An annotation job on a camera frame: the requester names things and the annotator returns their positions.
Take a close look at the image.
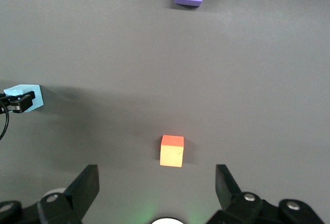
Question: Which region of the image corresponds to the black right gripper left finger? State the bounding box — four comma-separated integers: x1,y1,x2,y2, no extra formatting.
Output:
37,164,100,224

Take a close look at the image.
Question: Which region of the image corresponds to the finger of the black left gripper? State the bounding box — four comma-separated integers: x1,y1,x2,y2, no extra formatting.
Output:
0,91,36,114

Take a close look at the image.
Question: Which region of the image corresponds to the light blue foam block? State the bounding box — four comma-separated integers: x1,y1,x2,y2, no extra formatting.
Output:
4,84,44,114

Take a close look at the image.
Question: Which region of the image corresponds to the orange foam block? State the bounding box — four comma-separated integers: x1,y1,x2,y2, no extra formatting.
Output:
159,134,185,168

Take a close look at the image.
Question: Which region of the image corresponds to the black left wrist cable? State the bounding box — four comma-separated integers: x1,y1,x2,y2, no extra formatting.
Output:
0,105,10,141

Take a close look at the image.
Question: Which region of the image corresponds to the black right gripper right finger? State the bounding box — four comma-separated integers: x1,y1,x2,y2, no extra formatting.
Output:
207,164,266,224

